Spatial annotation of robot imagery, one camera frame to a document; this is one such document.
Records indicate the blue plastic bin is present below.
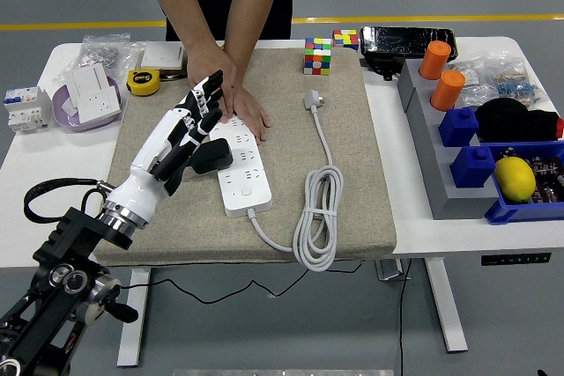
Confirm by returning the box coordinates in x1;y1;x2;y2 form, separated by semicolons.
483;140;564;226

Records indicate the grey stepped peg base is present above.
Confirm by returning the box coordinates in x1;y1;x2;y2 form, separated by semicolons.
397;58;501;222

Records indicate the purple bowl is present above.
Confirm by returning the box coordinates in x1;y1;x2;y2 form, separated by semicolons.
51;76;124;134

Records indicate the thin black plug cord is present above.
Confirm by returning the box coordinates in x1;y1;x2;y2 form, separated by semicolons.
118;259;365;306

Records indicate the yellow tape measure black label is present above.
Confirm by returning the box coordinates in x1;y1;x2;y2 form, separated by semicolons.
126;68;161;98

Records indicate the person's left hand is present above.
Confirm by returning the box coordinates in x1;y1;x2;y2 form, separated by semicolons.
228;84;271;144

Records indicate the black power plug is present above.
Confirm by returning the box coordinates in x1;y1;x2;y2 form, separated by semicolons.
189;137;234;176

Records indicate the large colourful puzzle cube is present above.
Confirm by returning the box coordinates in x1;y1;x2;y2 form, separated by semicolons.
302;36;333;77

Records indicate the white circuit breaker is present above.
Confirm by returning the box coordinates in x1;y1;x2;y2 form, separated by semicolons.
3;85;53;135

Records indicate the black table control panel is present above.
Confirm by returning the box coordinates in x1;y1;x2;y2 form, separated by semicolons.
479;252;553;267

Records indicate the silver metal bracket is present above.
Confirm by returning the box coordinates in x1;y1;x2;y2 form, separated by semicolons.
374;259;412;283

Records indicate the blue peg block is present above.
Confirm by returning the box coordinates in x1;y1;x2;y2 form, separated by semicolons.
438;106;480;148
449;145;497;189

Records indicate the white power strip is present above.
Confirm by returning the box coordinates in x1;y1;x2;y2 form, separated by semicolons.
209;115;273;218

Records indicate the black cracked glossy device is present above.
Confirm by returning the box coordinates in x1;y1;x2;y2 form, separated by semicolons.
359;26;458;60

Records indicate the small colourful puzzle cube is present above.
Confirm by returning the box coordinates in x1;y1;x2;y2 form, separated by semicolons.
331;28;359;52

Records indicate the clear bag of blue clips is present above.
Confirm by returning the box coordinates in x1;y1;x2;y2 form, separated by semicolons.
488;61;547;111

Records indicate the dark electronic parts pile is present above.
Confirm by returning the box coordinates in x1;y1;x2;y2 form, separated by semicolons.
526;153;564;205

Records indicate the black hanging cable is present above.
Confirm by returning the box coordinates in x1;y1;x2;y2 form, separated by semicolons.
397;259;413;376

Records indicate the white wall socket panel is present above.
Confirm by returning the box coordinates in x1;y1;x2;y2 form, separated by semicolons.
77;87;122;125

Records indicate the white power strip cord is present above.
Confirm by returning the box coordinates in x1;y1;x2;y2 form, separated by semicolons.
247;88;345;273

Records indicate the black cloth bundle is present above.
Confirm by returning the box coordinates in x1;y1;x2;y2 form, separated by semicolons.
474;98;561;144

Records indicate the yellow lemon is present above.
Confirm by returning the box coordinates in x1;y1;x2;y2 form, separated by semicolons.
493;157;538;204

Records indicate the orange cylinder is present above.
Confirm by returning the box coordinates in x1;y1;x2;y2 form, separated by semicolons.
430;70;466;112
418;40;452;80

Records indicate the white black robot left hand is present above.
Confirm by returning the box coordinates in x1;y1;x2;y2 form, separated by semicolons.
105;70;226;222

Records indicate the person's right hand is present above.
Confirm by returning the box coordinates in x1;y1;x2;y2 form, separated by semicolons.
185;41;239;124

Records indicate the clear bag of metal parts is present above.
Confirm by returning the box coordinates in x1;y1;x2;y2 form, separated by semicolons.
78;33;146;80

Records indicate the black device stand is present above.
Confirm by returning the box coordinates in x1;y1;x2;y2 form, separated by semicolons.
361;55;404;82

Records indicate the white table leg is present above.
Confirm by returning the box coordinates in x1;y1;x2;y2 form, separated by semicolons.
425;256;468;354
116;268;153;368

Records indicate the white wall switch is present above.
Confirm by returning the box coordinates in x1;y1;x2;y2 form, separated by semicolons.
139;41;186;71

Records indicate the clear bag of small parts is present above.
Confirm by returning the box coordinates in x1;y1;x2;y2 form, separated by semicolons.
451;52;499;107

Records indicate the grey-brown fabric mat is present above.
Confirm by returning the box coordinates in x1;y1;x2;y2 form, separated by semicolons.
92;47;397;268

